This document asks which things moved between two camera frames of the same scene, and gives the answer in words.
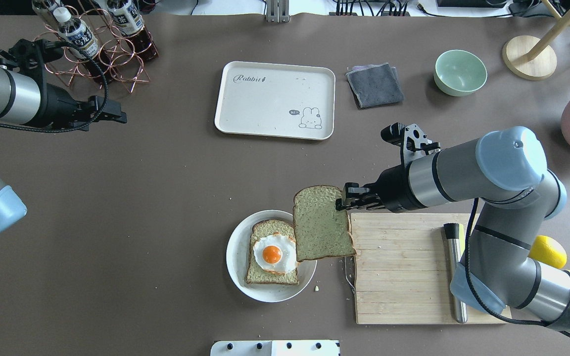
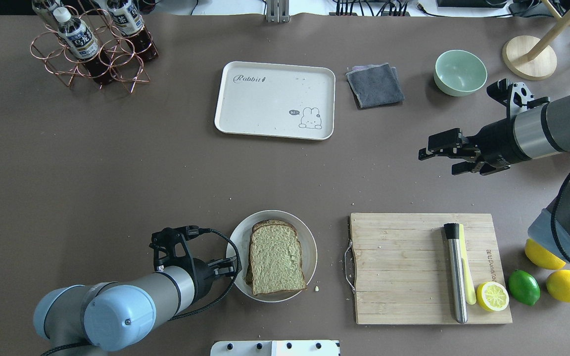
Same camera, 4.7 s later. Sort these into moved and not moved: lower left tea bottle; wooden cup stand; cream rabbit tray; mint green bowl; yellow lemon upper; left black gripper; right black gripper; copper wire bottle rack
Moved: left black gripper; right black gripper
Not moved: lower left tea bottle; cream rabbit tray; yellow lemon upper; copper wire bottle rack; wooden cup stand; mint green bowl
